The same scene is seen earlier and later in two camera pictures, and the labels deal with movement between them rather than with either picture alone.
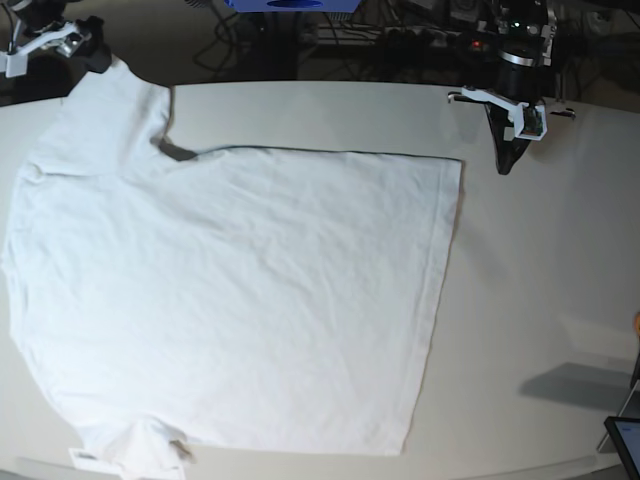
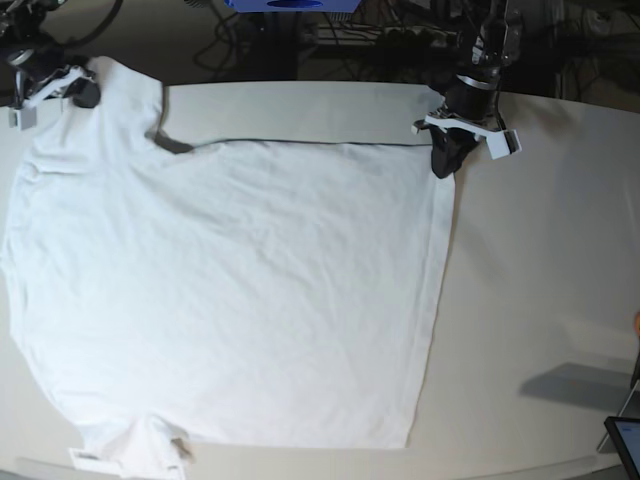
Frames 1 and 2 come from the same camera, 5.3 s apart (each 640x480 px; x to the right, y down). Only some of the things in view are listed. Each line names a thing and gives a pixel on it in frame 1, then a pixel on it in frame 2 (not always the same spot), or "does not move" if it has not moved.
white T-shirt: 247,297 does not move
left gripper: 101,57 -> 32,67
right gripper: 526,84 -> 472,99
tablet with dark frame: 626,434 does not move
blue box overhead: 292,6 does not move
